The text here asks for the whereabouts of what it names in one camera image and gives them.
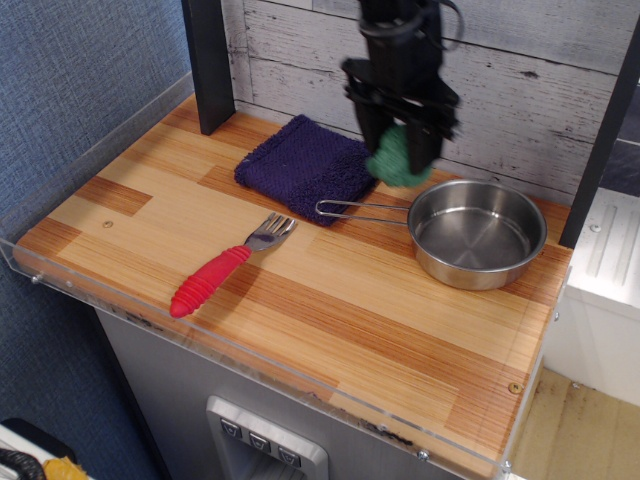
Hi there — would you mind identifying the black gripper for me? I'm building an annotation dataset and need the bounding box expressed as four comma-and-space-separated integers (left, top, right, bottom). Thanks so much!
341, 1, 461, 175

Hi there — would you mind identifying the silver dispenser button panel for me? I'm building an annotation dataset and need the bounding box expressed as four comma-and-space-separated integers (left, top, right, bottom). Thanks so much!
206, 396, 329, 479

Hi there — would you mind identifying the black vertical post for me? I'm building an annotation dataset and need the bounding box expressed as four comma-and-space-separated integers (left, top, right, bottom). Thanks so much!
559, 19, 639, 248
181, 0, 236, 135

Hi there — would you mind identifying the green toy broccoli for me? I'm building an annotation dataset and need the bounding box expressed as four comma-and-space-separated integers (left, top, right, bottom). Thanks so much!
366, 125, 432, 188

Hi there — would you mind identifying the white toy sink unit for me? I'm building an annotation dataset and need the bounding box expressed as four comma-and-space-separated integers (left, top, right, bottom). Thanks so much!
543, 188, 639, 405

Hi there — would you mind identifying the black cable at corner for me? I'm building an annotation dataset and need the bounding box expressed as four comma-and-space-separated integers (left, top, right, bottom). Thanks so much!
0, 444, 41, 480

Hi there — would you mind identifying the yellow object at corner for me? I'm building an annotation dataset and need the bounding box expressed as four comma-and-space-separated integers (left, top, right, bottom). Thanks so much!
43, 457, 90, 480

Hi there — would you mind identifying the purple folded cloth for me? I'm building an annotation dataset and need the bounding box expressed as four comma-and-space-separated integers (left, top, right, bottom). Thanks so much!
234, 115, 376, 227

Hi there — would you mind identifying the grey toy fridge cabinet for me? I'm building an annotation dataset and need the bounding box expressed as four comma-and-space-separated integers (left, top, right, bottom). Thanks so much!
93, 307, 451, 480

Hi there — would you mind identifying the black right vertical post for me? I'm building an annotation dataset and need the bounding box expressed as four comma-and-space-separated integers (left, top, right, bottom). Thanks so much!
559, 19, 639, 248

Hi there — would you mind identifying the black left vertical post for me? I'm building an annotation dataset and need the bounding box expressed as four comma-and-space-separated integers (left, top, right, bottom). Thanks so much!
181, 0, 236, 135

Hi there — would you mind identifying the fork with red handle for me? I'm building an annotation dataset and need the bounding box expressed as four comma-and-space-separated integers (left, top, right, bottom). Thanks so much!
169, 212, 296, 318

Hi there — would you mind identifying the clear acrylic table guard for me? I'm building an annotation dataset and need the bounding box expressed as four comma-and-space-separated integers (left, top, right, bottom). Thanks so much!
0, 72, 573, 480

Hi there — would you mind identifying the silver pot with wire handle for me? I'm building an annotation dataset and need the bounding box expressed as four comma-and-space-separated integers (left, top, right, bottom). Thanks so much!
315, 179, 548, 291

